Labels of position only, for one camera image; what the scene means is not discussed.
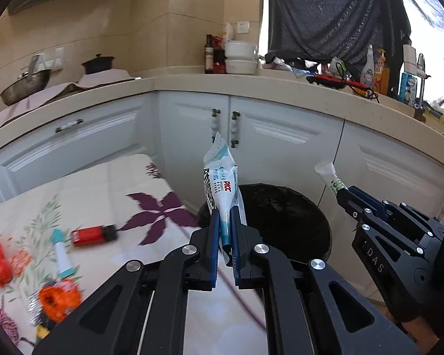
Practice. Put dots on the red seasoning packet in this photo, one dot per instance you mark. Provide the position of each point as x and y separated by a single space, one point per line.
219 57

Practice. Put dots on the white tube with teal cap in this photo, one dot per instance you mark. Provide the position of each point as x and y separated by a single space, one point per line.
63 257

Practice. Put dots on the yellow black small wrapper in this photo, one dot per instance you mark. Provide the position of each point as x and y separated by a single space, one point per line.
44 330

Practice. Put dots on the small green white tube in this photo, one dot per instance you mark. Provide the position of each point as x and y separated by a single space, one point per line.
329 175

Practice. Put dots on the pink stove cover sheet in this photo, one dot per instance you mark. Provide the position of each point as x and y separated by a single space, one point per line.
103 80

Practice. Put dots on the orange printed clear wrapper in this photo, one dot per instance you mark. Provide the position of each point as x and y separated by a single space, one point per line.
2 262

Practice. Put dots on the white blue plastic packet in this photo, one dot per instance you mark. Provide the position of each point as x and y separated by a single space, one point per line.
220 181

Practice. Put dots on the beige stone countertop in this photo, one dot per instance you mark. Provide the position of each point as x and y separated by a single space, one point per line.
192 83

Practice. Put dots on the white spray bottle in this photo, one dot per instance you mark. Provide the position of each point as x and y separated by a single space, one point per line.
367 70

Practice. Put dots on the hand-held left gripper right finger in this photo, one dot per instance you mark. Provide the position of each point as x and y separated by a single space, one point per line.
236 251

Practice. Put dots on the orange silver foil packet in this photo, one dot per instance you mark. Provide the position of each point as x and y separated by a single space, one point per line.
57 299

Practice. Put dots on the white plastic bottle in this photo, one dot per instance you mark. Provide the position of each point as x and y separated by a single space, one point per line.
228 33

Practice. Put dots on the black cooking pot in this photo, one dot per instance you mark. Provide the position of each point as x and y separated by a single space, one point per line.
98 64

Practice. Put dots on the white lidded bowl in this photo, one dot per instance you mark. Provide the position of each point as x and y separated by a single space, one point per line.
241 66
240 48

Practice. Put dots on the steel wok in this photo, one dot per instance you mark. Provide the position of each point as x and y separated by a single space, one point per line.
24 87

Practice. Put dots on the floral printed tablecloth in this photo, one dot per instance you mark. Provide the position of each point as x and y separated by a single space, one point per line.
96 192

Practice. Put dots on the red bottle with black cap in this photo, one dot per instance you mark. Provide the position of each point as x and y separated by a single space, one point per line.
90 235

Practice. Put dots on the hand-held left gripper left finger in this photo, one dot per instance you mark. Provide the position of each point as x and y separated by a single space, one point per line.
214 251

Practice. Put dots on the red black kitchen tool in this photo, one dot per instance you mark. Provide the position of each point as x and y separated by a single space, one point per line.
333 81

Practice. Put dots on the white wall outlet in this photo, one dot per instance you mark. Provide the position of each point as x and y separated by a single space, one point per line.
55 58
243 27

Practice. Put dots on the dark hanging cloth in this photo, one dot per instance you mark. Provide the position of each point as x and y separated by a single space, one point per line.
336 11

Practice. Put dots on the wide white cabinet door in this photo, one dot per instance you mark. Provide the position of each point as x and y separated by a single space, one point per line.
96 144

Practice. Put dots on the orange detergent bottle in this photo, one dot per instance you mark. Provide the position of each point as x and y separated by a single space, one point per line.
381 74

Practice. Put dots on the chrome faucet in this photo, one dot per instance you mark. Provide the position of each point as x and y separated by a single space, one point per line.
421 70

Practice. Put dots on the blue white carton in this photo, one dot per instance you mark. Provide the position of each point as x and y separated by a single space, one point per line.
409 90

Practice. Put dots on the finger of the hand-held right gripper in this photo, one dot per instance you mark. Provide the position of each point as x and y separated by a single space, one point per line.
346 199
370 198

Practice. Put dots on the black round waste bin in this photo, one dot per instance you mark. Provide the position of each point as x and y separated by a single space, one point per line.
281 214

